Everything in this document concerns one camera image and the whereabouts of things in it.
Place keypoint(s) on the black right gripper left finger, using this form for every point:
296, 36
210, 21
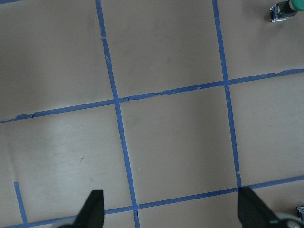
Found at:
92, 213

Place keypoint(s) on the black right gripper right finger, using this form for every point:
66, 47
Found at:
253, 212

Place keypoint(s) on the yellow push button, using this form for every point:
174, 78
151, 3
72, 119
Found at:
300, 213

